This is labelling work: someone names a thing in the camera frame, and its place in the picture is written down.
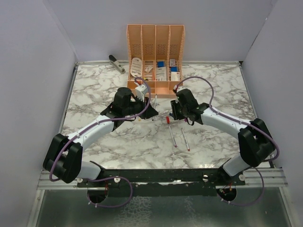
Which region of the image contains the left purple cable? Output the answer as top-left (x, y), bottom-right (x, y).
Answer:
top-left (48, 77), bottom-right (152, 209)

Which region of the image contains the white oval card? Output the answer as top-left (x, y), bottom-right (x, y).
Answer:
top-left (130, 57), bottom-right (143, 77)

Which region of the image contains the white pen red tip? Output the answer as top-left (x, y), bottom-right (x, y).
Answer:
top-left (181, 128), bottom-right (190, 151)

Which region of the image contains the white pen blue tip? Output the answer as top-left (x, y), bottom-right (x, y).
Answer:
top-left (152, 94), bottom-right (157, 121)

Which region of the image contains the white pen purple tip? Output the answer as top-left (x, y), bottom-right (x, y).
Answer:
top-left (169, 125), bottom-right (178, 148)

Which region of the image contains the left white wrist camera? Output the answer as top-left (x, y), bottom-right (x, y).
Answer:
top-left (135, 84), bottom-right (149, 102)

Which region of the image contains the orange desk organizer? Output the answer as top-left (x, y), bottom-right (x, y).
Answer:
top-left (126, 25), bottom-right (185, 98)

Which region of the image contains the black grey stapler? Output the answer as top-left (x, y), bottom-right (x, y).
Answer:
top-left (109, 55), bottom-right (125, 74)

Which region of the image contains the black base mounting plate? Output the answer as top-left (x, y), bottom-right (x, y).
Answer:
top-left (77, 168), bottom-right (245, 197)

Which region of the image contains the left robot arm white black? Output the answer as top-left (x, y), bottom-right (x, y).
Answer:
top-left (43, 85), bottom-right (158, 187)

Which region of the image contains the white label packet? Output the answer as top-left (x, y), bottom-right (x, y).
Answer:
top-left (155, 67), bottom-right (167, 81)

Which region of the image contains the white red box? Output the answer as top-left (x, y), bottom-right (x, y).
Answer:
top-left (171, 71), bottom-right (180, 81)

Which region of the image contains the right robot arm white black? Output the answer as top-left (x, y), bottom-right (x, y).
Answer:
top-left (171, 88), bottom-right (276, 185)

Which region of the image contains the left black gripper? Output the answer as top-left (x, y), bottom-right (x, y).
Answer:
top-left (124, 95), bottom-right (159, 120)

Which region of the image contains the blue box in organizer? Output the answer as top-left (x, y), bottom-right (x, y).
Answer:
top-left (157, 61), bottom-right (165, 68)

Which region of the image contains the small pink white box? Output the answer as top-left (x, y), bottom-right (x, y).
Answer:
top-left (169, 59), bottom-right (178, 67)

